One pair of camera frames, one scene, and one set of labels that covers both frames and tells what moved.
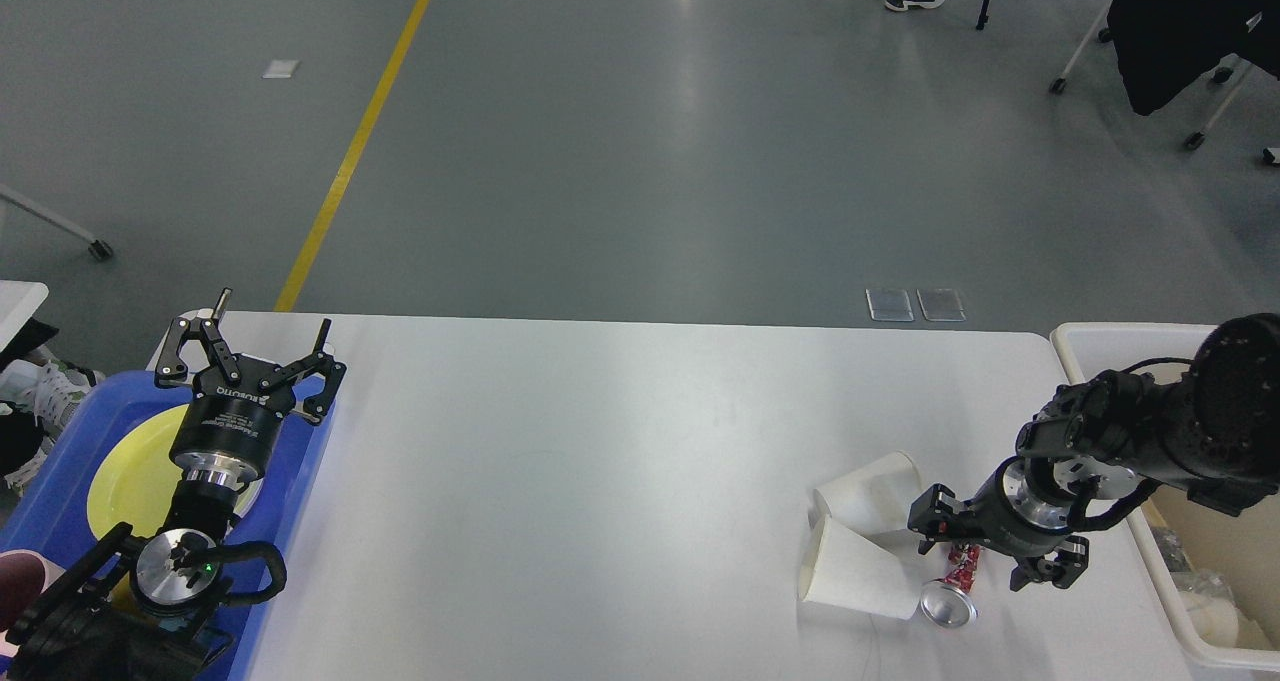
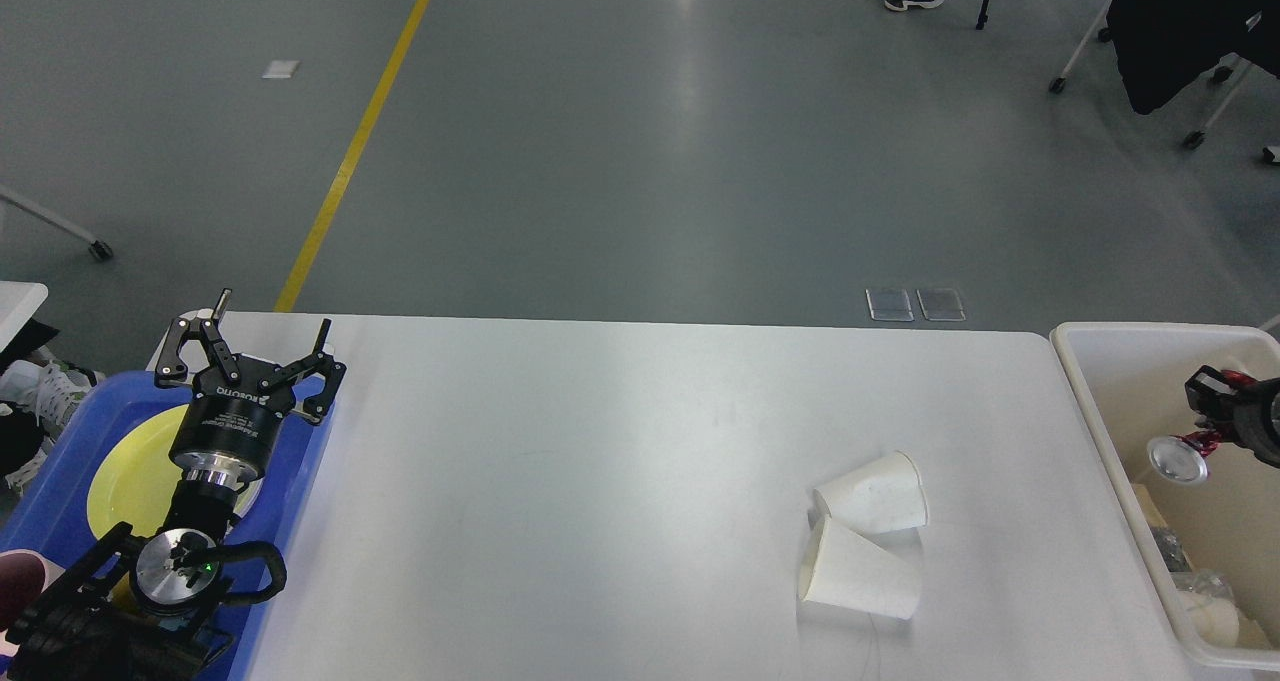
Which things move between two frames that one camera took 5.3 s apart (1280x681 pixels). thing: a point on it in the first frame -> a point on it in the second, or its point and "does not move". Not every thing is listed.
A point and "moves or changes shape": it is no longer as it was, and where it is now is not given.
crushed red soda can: [950, 602] moves or changes shape
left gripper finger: [318, 407] does not move
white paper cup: [846, 569] does not move
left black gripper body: [226, 431] does not move
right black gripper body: [1012, 513] -> [1256, 412]
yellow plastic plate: [135, 484] does not move
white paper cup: [869, 500] does not move
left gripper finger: [172, 370] does not move
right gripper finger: [935, 515] -> [1213, 399]
